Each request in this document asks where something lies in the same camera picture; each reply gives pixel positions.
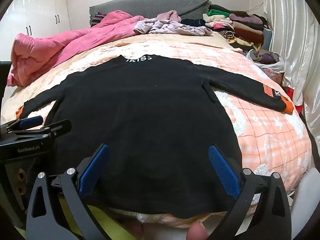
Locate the lilac printed pyjamas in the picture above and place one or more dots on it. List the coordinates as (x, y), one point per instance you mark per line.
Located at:
(170, 28)

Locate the black sweater with orange cuffs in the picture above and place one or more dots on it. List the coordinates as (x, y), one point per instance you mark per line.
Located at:
(140, 130)

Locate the white satin curtain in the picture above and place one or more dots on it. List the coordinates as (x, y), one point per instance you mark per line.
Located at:
(292, 30)

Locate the pink floral box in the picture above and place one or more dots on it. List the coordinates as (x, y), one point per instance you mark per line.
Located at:
(273, 77)

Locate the yellow-green garment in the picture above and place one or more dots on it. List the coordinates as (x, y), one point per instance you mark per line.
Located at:
(110, 222)

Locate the pink duvet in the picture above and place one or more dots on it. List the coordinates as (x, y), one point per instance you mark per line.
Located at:
(50, 52)

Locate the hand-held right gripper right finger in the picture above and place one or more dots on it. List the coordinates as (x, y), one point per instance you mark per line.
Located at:
(223, 172)

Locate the grey blue padded board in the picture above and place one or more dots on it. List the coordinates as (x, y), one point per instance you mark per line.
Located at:
(268, 37)

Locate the white plastic bag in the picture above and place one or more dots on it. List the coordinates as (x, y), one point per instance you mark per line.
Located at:
(273, 66)

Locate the mauve fleece garment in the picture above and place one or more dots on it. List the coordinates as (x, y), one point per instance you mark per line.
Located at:
(171, 15)

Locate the white rounded object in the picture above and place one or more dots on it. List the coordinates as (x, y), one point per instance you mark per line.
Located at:
(305, 192)

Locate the peach checked fleece blanket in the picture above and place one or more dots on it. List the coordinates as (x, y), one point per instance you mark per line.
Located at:
(270, 135)

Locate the dark striped pillow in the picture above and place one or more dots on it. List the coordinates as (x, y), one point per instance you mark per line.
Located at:
(96, 18)

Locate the dark object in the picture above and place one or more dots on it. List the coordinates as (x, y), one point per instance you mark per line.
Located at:
(3, 75)

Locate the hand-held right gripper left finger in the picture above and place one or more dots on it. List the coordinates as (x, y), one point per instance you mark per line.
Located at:
(93, 172)

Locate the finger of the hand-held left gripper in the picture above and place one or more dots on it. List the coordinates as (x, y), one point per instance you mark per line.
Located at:
(30, 122)
(57, 127)

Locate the bundle of dark clothes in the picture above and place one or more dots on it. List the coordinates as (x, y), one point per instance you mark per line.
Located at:
(265, 56)

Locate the person's right hand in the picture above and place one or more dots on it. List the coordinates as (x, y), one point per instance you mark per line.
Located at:
(197, 232)

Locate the grey quilted headboard cover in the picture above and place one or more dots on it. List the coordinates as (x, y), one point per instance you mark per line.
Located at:
(150, 7)

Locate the dark navy garment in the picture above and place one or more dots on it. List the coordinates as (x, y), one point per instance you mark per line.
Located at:
(195, 22)

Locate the white wardrobe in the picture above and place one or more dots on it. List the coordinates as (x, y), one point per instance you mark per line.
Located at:
(42, 10)

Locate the stack of folded clothes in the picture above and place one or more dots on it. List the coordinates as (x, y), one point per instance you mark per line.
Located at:
(240, 27)

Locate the red cloth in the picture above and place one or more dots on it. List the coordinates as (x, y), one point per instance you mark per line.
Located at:
(291, 93)

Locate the beige bed sheet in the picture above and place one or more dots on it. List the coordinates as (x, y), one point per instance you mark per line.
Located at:
(195, 40)

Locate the person's left hand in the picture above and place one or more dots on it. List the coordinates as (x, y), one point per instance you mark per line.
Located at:
(21, 174)

